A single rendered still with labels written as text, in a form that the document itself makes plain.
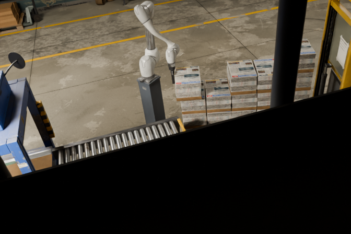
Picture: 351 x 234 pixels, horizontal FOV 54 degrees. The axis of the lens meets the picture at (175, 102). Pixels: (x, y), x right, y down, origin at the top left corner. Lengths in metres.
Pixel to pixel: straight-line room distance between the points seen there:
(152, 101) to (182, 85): 0.51
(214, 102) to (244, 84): 0.41
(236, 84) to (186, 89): 0.56
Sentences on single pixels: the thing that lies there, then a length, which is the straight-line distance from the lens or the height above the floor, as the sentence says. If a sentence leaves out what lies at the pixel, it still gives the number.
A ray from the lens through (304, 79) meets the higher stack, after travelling 3.97.
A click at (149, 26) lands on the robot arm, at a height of 1.65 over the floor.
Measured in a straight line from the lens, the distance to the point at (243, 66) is 3.99.
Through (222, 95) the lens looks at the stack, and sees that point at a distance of 3.91.
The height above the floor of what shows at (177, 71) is 1.06.
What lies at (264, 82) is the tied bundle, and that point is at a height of 0.98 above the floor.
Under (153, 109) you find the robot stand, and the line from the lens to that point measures 4.15.
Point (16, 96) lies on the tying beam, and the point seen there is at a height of 1.55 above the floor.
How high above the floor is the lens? 3.10
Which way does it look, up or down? 36 degrees down
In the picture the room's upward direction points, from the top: 7 degrees counter-clockwise
